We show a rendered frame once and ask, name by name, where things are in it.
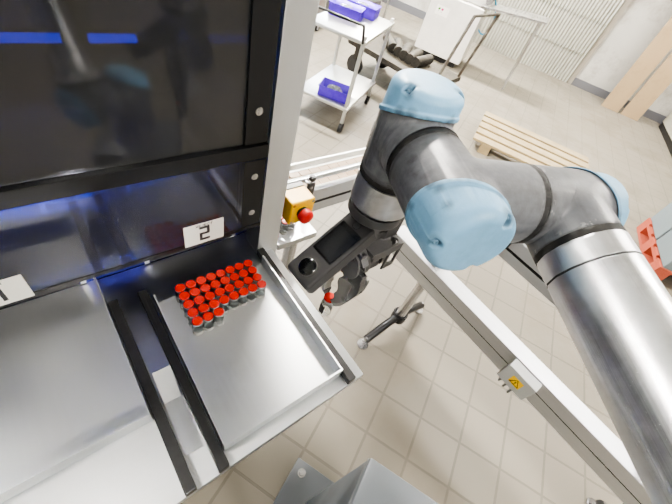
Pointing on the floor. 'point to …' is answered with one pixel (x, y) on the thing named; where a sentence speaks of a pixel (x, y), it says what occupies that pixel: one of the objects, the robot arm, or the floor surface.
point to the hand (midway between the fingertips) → (328, 296)
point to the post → (284, 114)
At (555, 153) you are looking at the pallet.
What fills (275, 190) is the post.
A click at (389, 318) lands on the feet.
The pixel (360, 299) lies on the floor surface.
